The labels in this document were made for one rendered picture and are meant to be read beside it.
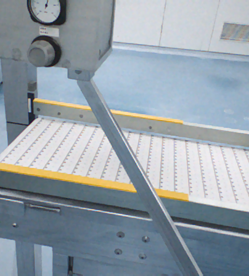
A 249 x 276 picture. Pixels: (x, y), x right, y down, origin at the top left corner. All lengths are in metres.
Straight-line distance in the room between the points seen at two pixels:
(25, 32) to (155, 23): 5.20
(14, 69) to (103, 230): 0.42
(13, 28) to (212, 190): 0.39
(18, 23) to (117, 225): 0.31
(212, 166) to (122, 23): 4.98
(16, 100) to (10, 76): 0.06
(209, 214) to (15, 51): 0.33
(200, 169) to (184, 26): 5.07
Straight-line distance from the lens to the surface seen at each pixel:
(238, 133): 0.72
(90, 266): 0.66
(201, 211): 0.47
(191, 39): 5.68
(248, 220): 0.49
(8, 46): 0.38
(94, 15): 0.35
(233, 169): 0.65
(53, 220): 0.53
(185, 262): 0.40
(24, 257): 1.08
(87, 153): 0.61
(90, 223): 0.51
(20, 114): 0.79
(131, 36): 5.55
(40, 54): 0.34
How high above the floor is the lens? 1.13
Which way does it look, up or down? 28 degrees down
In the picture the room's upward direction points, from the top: 7 degrees clockwise
